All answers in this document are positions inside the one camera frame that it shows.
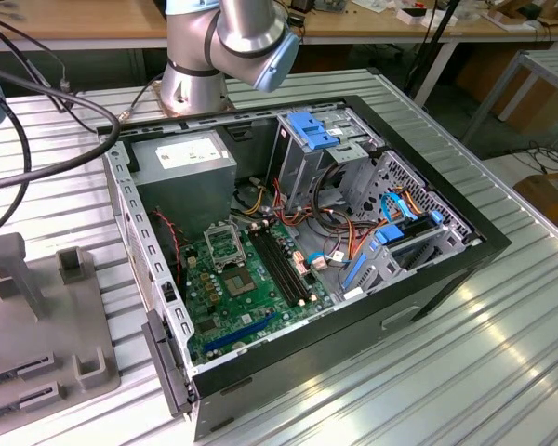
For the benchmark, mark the brown cardboard box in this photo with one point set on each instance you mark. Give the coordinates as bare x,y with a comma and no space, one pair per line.
553,200

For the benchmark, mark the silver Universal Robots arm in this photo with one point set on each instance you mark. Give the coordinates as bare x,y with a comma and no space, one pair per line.
242,28

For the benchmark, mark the white flat box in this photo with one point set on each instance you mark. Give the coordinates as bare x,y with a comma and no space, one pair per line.
402,17

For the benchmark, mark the black RAM slot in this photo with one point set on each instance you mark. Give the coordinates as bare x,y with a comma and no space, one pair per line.
271,266
289,266
277,266
283,266

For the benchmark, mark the black tripod leg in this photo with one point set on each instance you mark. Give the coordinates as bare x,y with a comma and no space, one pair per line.
435,42

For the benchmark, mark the blue plastic drive latch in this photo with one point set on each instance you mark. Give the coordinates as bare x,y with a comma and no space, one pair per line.
307,127

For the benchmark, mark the grey metal drive cage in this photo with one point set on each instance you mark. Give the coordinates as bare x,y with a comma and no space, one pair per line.
302,172

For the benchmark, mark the grey metal frame table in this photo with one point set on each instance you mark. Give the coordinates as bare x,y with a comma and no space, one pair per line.
553,62

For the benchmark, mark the grey parts rack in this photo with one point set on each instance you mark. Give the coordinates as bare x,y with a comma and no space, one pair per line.
51,334

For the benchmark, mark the hard disk in blue carrier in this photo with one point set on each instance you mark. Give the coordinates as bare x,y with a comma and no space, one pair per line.
388,234

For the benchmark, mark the grey power supply unit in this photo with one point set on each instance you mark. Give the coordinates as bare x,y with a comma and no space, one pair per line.
186,200

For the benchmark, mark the blue expansion slot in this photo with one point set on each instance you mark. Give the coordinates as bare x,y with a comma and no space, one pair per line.
242,332

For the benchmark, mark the blue plastic bay lever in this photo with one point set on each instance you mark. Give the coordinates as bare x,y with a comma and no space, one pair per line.
353,274

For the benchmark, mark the CPU socket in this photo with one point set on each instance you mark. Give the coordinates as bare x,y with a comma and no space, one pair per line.
237,281

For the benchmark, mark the green motherboard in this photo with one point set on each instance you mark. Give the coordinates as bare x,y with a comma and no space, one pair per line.
260,302

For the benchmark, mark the grey metal disk bay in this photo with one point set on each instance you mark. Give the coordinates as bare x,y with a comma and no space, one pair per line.
402,169

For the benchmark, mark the black open PC case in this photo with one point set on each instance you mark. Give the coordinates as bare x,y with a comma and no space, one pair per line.
307,371

